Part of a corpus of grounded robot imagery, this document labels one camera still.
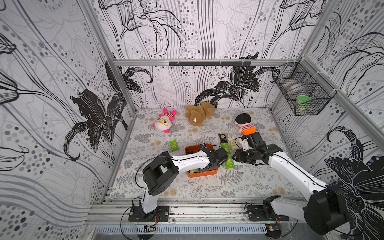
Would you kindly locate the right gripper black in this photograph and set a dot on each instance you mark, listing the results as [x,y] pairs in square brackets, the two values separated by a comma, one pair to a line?
[242,155]

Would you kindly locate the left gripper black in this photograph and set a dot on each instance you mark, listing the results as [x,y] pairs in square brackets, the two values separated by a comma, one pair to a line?
[216,165]

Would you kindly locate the black cookie packet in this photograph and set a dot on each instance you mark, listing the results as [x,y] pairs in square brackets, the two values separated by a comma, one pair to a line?
[223,138]

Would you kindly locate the yellow cookie packet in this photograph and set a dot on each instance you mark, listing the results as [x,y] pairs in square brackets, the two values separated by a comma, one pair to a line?
[234,145]

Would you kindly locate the orange storage box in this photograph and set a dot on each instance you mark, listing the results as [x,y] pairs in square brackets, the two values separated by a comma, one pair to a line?
[208,171]

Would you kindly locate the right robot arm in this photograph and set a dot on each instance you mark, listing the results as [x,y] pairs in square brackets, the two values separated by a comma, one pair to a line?
[323,210]

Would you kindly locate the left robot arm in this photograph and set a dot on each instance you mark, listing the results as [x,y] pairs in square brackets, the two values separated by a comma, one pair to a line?
[159,174]

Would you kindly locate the black-haired doll orange dress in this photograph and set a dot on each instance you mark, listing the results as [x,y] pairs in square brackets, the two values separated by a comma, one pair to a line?
[245,125]

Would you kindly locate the brown teddy bear plush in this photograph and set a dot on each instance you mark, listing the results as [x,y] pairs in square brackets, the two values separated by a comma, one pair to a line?
[197,114]

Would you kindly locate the green lid jar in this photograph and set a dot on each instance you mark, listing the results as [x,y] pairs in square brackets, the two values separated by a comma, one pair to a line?
[302,103]

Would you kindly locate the pink white owl plush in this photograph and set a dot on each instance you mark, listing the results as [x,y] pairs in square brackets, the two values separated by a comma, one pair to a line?
[164,121]

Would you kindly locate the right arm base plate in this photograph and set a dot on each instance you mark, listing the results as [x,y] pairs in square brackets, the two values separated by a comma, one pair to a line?
[258,213]

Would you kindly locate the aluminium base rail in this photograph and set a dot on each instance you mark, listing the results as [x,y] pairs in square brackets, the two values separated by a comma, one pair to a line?
[181,211]

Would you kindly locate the black wire basket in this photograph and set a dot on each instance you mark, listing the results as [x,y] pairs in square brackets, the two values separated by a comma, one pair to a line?
[294,79]

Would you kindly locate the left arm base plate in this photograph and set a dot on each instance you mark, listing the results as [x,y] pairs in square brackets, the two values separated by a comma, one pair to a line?
[160,214]

